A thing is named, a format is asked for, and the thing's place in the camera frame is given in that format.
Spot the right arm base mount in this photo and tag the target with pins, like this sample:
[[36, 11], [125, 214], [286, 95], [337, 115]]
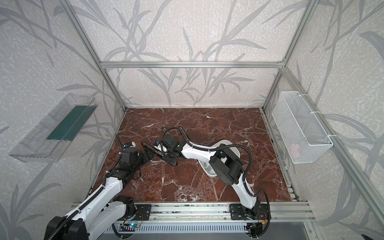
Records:
[[258, 212]]

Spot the aluminium front rail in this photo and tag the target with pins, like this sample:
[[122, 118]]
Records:
[[220, 212]]

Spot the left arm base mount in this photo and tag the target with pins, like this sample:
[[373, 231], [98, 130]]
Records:
[[138, 212]]

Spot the clear plastic wall bin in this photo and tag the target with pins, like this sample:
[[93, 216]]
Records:
[[48, 141]]

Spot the beige stapler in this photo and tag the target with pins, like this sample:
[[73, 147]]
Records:
[[165, 131]]

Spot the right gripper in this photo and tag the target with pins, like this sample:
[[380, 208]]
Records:
[[169, 152]]

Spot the white oval tray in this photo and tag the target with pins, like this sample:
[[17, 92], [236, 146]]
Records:
[[218, 162]]

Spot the black stapler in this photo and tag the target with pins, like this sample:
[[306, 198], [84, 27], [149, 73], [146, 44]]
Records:
[[184, 134], [159, 152]]

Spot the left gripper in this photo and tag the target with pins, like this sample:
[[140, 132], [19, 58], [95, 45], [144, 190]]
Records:
[[142, 151]]

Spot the white wire basket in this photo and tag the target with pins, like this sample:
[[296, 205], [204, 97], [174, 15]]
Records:
[[303, 135]]

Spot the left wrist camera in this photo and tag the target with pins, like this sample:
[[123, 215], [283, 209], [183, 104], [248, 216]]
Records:
[[129, 144]]

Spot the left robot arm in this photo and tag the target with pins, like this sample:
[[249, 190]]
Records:
[[104, 206]]

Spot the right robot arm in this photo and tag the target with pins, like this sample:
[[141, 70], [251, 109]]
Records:
[[234, 175]]

